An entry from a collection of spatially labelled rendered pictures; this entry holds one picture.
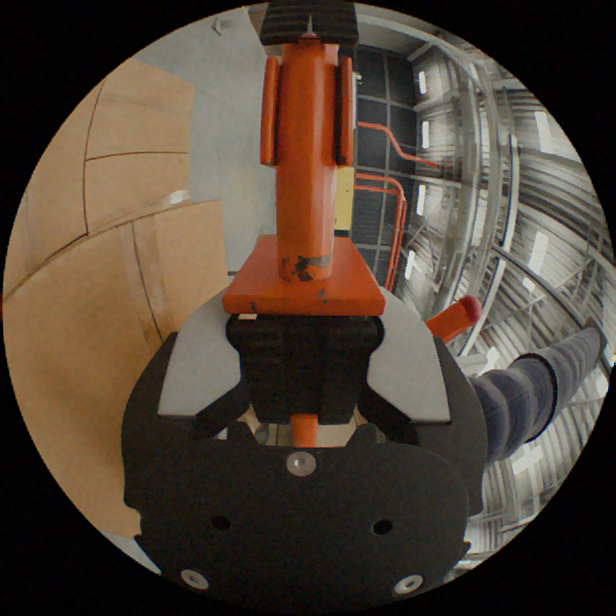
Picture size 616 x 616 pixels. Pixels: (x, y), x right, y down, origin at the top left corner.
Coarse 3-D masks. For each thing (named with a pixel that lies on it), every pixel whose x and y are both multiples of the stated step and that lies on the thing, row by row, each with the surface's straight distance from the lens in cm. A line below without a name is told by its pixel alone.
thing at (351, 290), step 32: (256, 256) 11; (352, 256) 11; (256, 288) 8; (288, 288) 8; (320, 288) 8; (352, 288) 8; (256, 320) 8; (288, 320) 8; (320, 320) 8; (352, 320) 8; (256, 352) 8; (288, 352) 9; (320, 352) 9; (352, 352) 8; (256, 384) 9; (288, 384) 10; (320, 384) 10; (352, 384) 9; (256, 416) 12; (288, 416) 12; (320, 416) 12; (352, 416) 14
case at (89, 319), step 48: (96, 240) 16; (144, 240) 19; (192, 240) 27; (48, 288) 14; (96, 288) 16; (144, 288) 19; (192, 288) 26; (48, 336) 14; (96, 336) 16; (144, 336) 19; (48, 384) 14; (96, 384) 16; (48, 432) 15; (96, 432) 17; (96, 480) 18
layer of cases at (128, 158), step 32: (128, 64) 87; (96, 96) 73; (128, 96) 82; (160, 96) 95; (192, 96) 117; (64, 128) 65; (96, 128) 70; (128, 128) 78; (160, 128) 91; (64, 160) 62; (96, 160) 67; (128, 160) 76; (160, 160) 89; (32, 192) 57; (64, 192) 60; (96, 192) 66; (128, 192) 74; (160, 192) 87; (32, 224) 56; (64, 224) 59; (96, 224) 64; (32, 256) 55
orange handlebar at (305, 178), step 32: (288, 64) 9; (320, 64) 9; (288, 96) 8; (320, 96) 8; (352, 96) 8; (288, 128) 8; (320, 128) 8; (352, 128) 8; (288, 160) 8; (320, 160) 7; (352, 160) 8; (288, 192) 8; (320, 192) 7; (288, 224) 8; (320, 224) 8; (288, 256) 8; (320, 256) 8
